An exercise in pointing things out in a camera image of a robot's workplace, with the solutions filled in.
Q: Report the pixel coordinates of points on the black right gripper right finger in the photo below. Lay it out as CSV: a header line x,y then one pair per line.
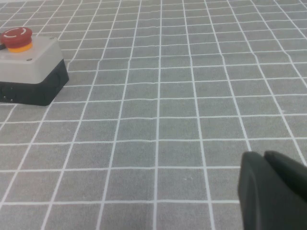
x,y
287,172

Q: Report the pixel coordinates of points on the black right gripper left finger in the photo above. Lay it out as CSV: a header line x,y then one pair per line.
x,y
263,201

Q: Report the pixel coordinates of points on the red mushroom emergency stop button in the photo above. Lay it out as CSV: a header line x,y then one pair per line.
x,y
15,38

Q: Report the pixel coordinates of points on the grey white-checked tablecloth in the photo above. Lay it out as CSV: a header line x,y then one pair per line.
x,y
168,107

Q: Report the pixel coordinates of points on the grey black button switch box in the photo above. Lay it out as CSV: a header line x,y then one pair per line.
x,y
31,69

